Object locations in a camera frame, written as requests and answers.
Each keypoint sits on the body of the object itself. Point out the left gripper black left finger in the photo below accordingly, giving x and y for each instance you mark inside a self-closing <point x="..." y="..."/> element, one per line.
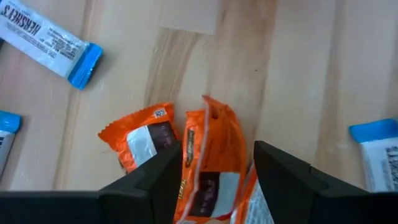
<point x="149" y="199"/>

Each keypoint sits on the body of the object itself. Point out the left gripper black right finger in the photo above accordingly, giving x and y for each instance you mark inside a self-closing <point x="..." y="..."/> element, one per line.
<point x="289" y="196"/>

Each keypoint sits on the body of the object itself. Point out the orange Reese's pack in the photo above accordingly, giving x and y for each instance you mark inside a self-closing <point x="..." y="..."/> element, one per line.
<point x="248" y="205"/>
<point x="214" y="149"/>
<point x="136" y="130"/>

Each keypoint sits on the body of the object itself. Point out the white blue Hershey's bar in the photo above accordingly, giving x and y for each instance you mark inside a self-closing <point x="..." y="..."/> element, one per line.
<point x="379" y="161"/>
<point x="7" y="137"/>
<point x="40" y="37"/>

